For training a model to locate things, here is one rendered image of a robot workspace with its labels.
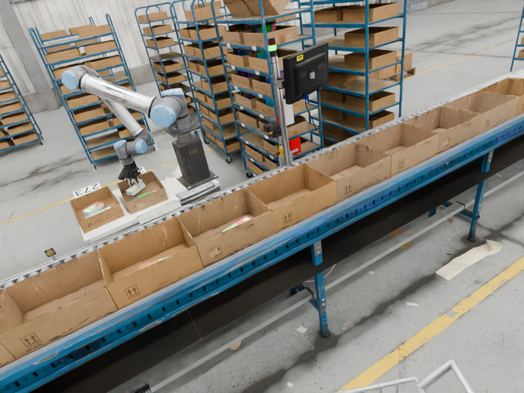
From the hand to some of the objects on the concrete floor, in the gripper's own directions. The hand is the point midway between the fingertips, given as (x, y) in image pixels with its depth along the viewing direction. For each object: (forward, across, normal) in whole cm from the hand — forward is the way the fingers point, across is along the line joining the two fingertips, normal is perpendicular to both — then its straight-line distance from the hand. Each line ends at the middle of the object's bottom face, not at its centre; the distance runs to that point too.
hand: (135, 187), depth 263 cm
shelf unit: (+82, -111, -217) cm, 257 cm away
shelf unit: (+82, +72, -234) cm, 258 cm away
